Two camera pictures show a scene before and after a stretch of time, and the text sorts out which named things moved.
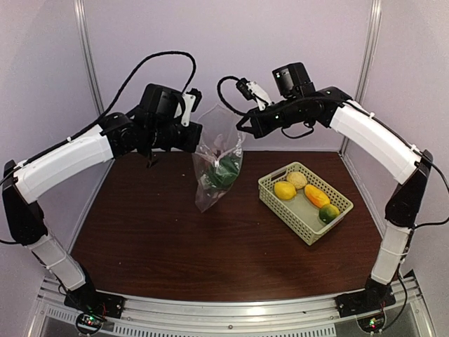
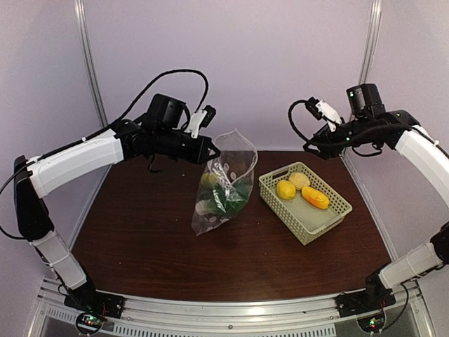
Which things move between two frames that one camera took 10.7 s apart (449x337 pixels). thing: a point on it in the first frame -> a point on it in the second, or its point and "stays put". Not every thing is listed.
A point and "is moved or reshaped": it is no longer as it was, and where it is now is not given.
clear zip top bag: x=217 y=167 is moved or reshaped
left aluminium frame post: x=88 y=55 stays put
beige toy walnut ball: x=298 y=179 stays put
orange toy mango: x=317 y=196 stays put
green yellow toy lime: x=328 y=213 -> x=209 y=179
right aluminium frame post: x=365 y=62 stays put
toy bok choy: x=224 y=172 -> x=228 y=199
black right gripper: x=259 y=128 -> x=322 y=137
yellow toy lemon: x=285 y=190 stays put
